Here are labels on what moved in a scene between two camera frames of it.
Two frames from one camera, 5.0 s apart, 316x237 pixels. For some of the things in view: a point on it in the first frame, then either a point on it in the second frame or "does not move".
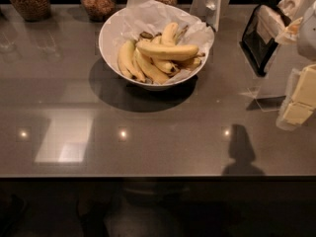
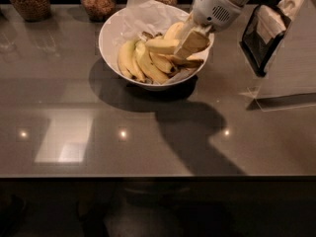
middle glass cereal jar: (98, 1) does not move
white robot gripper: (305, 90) → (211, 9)
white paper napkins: (269, 22) does not move
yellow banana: (136, 69) does not move
